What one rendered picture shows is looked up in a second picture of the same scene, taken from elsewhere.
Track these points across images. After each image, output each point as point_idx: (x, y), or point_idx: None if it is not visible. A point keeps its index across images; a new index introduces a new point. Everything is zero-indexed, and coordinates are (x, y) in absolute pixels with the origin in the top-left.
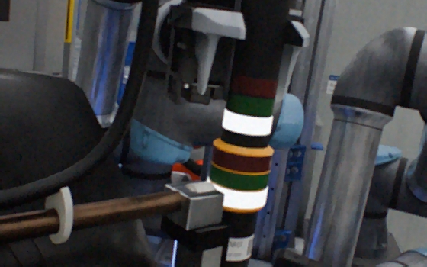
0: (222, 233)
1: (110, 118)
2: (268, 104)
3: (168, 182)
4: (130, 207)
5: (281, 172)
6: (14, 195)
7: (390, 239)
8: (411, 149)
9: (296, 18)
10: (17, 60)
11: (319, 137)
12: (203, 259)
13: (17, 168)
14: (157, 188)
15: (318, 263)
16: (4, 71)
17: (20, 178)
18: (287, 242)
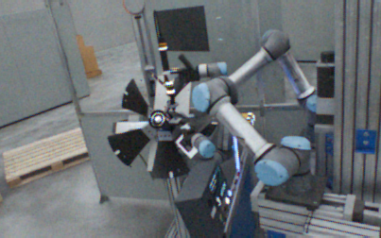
0: (166, 93)
1: (299, 95)
2: (165, 80)
3: (313, 129)
4: (165, 87)
5: (318, 144)
6: (163, 82)
7: (305, 201)
8: None
9: (319, 67)
10: None
11: None
12: (167, 96)
13: (179, 83)
14: (308, 128)
15: (203, 127)
16: None
17: (178, 84)
18: (332, 189)
